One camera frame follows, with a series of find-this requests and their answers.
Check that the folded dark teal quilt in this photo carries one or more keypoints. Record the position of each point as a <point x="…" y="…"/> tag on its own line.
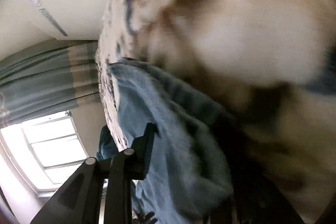
<point x="106" y="142"/>

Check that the window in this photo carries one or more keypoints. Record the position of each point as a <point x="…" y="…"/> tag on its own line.
<point x="50" y="150"/>

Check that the floral bed blanket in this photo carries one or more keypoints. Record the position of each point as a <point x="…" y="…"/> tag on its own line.
<point x="236" y="29"/>

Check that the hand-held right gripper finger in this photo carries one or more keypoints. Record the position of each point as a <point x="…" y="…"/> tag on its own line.
<point x="147" y="153"/>

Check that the blue denim pants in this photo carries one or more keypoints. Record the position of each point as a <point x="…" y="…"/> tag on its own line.
<point x="170" y="140"/>

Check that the grey-green curtain with beige band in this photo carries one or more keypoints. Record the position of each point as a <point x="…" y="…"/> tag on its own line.
<point x="39" y="82"/>

